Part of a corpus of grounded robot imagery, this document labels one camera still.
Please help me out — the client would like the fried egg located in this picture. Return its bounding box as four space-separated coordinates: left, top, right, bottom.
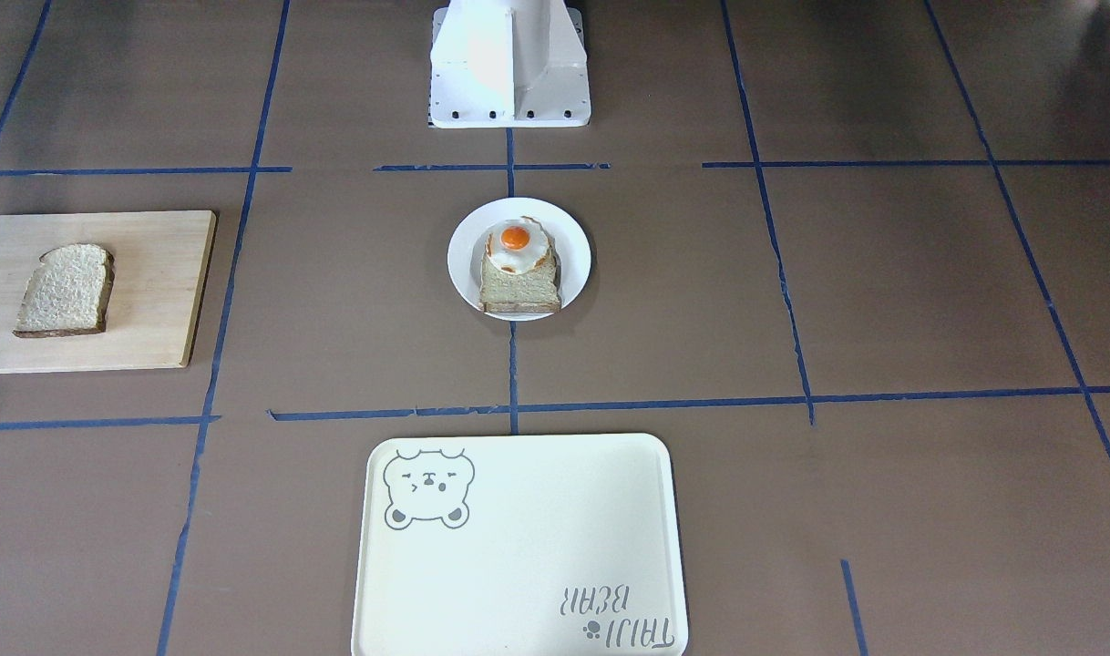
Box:
484 216 554 275

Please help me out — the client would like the white round plate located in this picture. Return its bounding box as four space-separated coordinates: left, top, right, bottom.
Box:
447 198 592 321

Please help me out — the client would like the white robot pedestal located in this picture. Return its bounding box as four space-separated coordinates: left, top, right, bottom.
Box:
427 1 592 129

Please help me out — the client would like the bread slice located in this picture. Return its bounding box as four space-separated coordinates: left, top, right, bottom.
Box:
476 248 563 314
13 242 114 339

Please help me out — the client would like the cream bear tray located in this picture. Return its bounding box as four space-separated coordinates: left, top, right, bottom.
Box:
351 433 690 655

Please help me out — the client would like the wooden cutting board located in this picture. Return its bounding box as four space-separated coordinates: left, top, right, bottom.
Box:
0 210 216 374

